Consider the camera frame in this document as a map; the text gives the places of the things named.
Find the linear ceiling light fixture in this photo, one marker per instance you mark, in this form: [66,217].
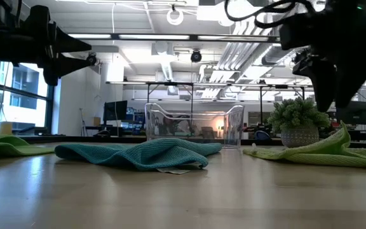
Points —
[154,37]

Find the artificial plant in grey pot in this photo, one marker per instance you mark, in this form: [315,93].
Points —
[299,121]

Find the large glass window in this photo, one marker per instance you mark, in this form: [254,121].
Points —
[24,95]

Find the yellow container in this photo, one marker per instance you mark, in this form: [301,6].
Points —
[5,128]

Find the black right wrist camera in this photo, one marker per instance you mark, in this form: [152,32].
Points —
[297,35]

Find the clear plastic basket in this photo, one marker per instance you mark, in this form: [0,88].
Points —
[234,127]

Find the black aluminium table frame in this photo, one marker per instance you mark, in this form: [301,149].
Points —
[75,139]

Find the cardboard box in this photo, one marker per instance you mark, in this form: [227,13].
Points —
[97,121]

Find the black computer monitor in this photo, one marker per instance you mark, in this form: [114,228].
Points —
[115,110]
[357,116]

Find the black metal rig frame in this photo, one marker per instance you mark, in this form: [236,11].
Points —
[170,84]
[281,86]

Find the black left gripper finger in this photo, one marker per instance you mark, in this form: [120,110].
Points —
[54,68]
[67,43]

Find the black ceiling dome camera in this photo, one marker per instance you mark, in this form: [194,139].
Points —
[91,59]
[196,56]

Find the blue office chair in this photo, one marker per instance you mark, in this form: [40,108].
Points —
[262,136]

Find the green microfiber towel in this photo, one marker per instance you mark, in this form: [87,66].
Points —
[329,152]
[5,146]

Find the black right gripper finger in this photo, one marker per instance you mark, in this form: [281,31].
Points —
[351,82]
[322,82]

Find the teal microfiber towel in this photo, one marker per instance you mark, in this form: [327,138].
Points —
[145,152]

